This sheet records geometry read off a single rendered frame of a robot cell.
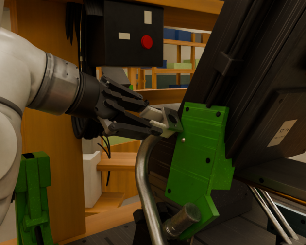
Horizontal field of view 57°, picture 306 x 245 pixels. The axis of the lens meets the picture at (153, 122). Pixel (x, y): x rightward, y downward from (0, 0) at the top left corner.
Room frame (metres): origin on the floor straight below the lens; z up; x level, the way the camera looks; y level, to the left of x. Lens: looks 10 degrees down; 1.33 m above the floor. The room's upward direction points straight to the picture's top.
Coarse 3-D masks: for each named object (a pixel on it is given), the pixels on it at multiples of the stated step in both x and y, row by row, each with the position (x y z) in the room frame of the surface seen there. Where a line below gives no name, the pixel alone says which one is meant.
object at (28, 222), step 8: (24, 216) 0.52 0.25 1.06; (24, 224) 0.51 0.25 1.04; (32, 224) 0.51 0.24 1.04; (40, 224) 0.52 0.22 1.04; (48, 224) 0.55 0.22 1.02; (24, 232) 0.52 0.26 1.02; (40, 232) 0.51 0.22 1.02; (48, 232) 0.54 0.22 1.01; (24, 240) 0.51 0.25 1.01; (40, 240) 0.50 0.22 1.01; (48, 240) 0.53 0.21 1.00
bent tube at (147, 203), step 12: (168, 108) 0.60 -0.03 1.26; (168, 120) 0.57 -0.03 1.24; (180, 132) 0.58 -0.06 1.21; (144, 144) 0.62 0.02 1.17; (144, 156) 0.62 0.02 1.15; (144, 168) 0.61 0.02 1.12; (144, 180) 0.59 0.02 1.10; (144, 192) 0.57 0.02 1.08; (144, 204) 0.56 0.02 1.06; (156, 216) 0.53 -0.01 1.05; (156, 228) 0.51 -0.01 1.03; (156, 240) 0.50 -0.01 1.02
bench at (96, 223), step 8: (120, 208) 0.90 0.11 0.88; (128, 208) 0.90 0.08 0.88; (136, 208) 0.90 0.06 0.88; (88, 216) 0.84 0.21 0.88; (96, 216) 0.84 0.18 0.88; (104, 216) 0.84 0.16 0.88; (112, 216) 0.84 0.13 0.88; (120, 216) 0.84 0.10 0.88; (128, 216) 0.84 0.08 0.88; (88, 224) 0.80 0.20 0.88; (96, 224) 0.80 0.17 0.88; (104, 224) 0.80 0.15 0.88; (112, 224) 0.80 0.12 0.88; (120, 224) 0.80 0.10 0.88; (88, 232) 0.75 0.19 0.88; (96, 232) 0.75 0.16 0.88; (8, 240) 0.71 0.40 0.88; (16, 240) 0.71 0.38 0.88; (64, 240) 0.71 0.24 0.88; (72, 240) 0.71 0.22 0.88
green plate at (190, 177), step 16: (192, 112) 0.58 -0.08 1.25; (208, 112) 0.54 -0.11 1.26; (224, 112) 0.51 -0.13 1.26; (192, 128) 0.57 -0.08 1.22; (208, 128) 0.53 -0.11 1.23; (224, 128) 0.51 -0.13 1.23; (176, 144) 0.59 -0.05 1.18; (192, 144) 0.55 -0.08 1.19; (208, 144) 0.52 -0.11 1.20; (224, 144) 0.53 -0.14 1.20; (176, 160) 0.58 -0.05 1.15; (192, 160) 0.54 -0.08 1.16; (208, 160) 0.51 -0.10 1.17; (224, 160) 0.53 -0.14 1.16; (176, 176) 0.56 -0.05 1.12; (192, 176) 0.53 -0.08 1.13; (208, 176) 0.50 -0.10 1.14; (224, 176) 0.53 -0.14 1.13; (176, 192) 0.55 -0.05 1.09; (192, 192) 0.52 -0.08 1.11; (208, 192) 0.49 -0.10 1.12
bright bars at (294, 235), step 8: (256, 192) 0.57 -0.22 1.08; (264, 192) 0.58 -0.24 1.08; (256, 200) 0.56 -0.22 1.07; (264, 208) 0.55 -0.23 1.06; (272, 208) 0.56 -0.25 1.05; (272, 216) 0.53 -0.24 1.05; (280, 216) 0.54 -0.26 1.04; (272, 224) 0.53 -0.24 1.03; (288, 224) 0.53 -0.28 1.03; (280, 232) 0.51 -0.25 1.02; (288, 232) 0.53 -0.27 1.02; (288, 240) 0.50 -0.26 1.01; (296, 240) 0.51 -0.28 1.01; (304, 240) 0.51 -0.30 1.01
